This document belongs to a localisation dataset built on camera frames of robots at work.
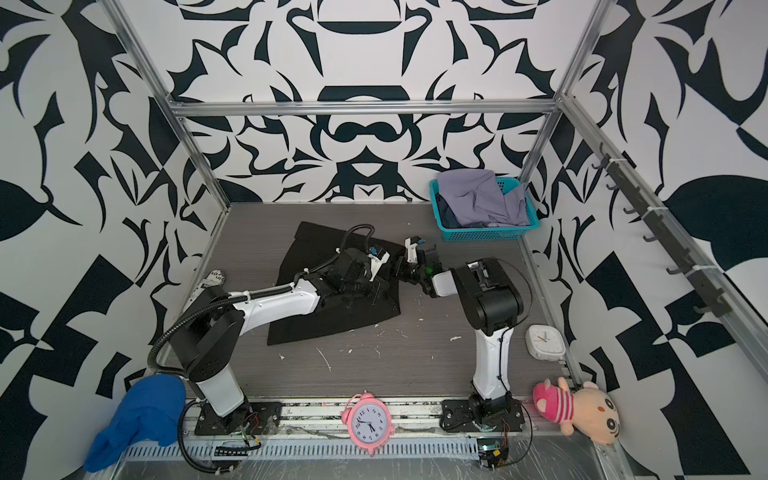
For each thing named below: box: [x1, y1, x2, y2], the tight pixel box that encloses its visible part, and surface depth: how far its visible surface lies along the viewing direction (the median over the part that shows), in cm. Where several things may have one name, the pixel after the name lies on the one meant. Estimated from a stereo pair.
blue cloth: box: [83, 374, 187, 473], surface depth 72 cm
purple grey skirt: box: [437, 169, 531, 227], surface depth 114 cm
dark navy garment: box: [436, 193, 470, 229], surface depth 110 cm
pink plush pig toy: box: [533, 376, 621, 445], surface depth 71 cm
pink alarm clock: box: [340, 390, 396, 456], surface depth 73 cm
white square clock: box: [525, 324, 566, 361], surface depth 85 cm
